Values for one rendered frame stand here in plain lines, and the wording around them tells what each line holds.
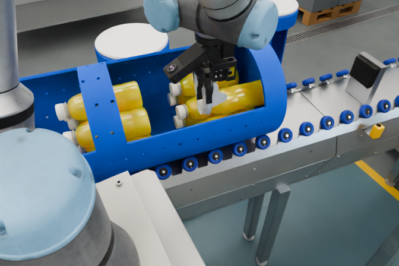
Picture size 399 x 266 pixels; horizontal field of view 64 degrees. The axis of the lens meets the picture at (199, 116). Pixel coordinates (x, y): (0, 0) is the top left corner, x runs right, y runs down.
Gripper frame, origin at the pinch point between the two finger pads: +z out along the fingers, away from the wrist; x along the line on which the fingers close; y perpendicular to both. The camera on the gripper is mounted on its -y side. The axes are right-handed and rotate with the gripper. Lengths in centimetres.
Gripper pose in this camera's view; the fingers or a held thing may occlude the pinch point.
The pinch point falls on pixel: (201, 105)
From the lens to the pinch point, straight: 81.4
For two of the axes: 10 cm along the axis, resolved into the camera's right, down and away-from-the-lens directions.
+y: 9.3, -2.4, 2.6
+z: 0.0, 7.4, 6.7
